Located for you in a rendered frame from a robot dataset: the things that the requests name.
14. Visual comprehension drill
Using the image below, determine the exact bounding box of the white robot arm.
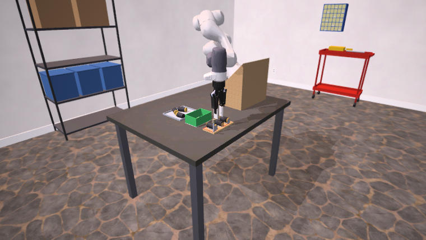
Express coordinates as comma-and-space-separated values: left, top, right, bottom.
193, 10, 241, 82

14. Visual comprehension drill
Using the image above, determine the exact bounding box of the green open box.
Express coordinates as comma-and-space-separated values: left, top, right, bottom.
185, 108, 212, 127

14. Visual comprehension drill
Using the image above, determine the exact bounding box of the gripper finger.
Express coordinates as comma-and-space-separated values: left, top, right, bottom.
219, 89, 227, 117
210, 90, 221, 119

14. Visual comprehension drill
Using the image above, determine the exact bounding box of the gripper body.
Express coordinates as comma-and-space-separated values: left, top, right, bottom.
212, 80, 225, 96

